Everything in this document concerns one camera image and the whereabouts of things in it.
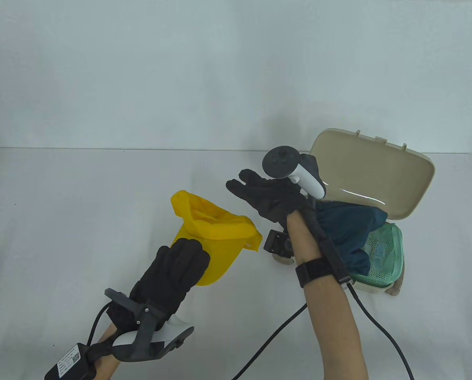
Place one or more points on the person's right hand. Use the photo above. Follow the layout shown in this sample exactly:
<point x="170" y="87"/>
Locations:
<point x="271" y="198"/>

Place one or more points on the person's left hand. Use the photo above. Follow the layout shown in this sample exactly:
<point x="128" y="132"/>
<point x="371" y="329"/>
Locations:
<point x="172" y="273"/>

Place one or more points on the yellow cap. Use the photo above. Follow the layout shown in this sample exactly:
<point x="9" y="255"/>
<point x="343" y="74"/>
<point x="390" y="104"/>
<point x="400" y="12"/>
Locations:
<point x="216" y="245"/>

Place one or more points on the dark teal shorts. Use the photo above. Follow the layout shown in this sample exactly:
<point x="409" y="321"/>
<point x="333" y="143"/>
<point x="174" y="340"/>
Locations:
<point x="347" y="225"/>

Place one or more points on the beige hard-shell suitcase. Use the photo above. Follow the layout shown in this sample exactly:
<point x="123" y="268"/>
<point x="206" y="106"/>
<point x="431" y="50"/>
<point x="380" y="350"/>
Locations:
<point x="370" y="174"/>

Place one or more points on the green mesh bag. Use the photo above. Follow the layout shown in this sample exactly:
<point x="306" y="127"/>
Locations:
<point x="386" y="257"/>

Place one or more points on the person's right forearm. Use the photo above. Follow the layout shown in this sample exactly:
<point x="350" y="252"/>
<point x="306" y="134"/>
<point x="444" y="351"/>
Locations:
<point x="331" y="324"/>

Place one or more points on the grey right hand controller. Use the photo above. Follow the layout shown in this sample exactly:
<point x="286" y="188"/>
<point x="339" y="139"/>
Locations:
<point x="281" y="162"/>

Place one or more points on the grey hand controller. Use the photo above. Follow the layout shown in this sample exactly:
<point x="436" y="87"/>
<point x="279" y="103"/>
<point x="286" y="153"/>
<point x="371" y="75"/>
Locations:
<point x="145" y="336"/>
<point x="281" y="162"/>

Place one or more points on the grey left hand controller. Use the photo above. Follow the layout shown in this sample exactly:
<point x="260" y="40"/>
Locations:
<point x="145" y="336"/>

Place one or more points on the black right wrist sensor box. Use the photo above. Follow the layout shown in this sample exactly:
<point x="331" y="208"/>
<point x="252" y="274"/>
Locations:
<point x="335" y="259"/>

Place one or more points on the black wrist sensor box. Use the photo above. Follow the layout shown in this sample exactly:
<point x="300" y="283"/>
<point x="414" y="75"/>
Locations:
<point x="67" y="364"/>
<point x="335" y="259"/>

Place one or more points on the black left wrist sensor box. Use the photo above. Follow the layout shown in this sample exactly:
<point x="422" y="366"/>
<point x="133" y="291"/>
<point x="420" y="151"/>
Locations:
<point x="67" y="364"/>

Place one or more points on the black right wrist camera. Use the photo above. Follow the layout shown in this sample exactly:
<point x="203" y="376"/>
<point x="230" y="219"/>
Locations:
<point x="277" y="242"/>

